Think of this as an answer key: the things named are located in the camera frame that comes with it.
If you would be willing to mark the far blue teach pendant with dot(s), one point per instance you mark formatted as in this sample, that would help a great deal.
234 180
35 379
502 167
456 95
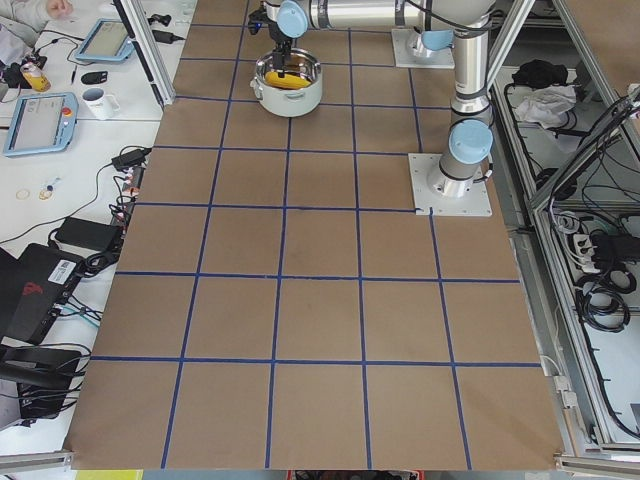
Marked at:
107 42

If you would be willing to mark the black computer mouse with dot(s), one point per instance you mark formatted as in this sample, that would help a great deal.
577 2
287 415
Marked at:
94 77

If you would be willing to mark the crumpled white cloth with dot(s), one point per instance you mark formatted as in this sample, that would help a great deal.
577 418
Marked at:
547 107

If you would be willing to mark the aluminium frame post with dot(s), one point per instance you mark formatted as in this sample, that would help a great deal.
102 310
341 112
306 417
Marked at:
132 15

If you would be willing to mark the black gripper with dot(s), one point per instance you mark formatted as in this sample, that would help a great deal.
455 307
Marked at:
278 38

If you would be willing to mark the orange can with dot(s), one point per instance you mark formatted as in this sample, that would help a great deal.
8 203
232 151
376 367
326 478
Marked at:
35 77

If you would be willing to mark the black power adapter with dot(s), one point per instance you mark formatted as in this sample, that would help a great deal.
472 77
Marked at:
130 159

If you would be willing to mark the black power brick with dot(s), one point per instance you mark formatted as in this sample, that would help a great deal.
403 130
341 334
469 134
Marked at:
88 234

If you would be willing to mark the white mug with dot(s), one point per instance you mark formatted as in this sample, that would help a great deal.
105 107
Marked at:
102 105

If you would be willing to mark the black cloth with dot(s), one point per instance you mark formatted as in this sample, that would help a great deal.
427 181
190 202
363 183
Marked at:
539 74

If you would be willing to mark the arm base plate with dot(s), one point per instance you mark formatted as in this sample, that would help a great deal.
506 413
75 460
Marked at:
441 60
436 194

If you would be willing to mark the near blue teach pendant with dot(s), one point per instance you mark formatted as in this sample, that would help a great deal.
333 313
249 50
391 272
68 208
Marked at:
43 123

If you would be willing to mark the pale green cooking pot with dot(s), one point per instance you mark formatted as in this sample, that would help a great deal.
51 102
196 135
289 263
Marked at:
289 103

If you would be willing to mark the blue teach pendant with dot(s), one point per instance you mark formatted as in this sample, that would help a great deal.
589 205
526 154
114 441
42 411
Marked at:
43 123
107 42

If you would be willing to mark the yellow corn cob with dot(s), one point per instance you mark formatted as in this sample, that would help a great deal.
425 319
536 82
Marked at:
285 81

